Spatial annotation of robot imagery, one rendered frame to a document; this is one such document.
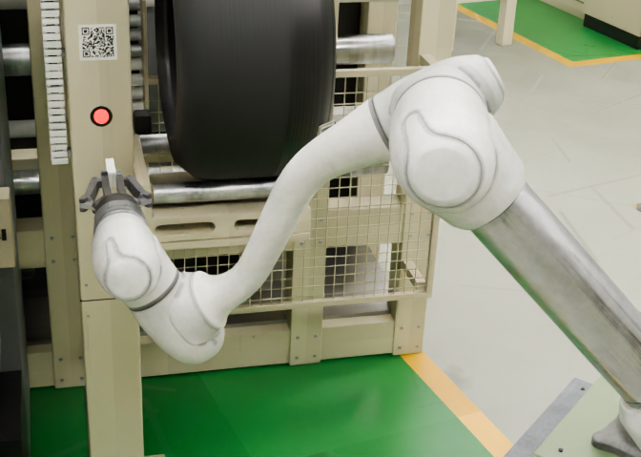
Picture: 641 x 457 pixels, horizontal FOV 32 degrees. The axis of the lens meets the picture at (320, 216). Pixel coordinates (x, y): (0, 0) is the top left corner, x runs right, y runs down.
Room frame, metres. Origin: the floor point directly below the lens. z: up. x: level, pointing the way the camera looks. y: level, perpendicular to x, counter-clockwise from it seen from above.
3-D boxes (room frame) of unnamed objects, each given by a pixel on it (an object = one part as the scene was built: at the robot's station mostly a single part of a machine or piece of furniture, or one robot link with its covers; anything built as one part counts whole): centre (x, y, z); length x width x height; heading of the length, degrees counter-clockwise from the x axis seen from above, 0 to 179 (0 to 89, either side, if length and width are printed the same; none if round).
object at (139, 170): (2.25, 0.41, 0.90); 0.40 x 0.03 x 0.10; 15
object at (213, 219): (2.16, 0.21, 0.84); 0.36 x 0.09 x 0.06; 105
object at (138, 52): (2.61, 0.55, 1.05); 0.20 x 0.15 x 0.30; 105
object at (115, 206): (1.65, 0.33, 1.06); 0.09 x 0.06 x 0.09; 105
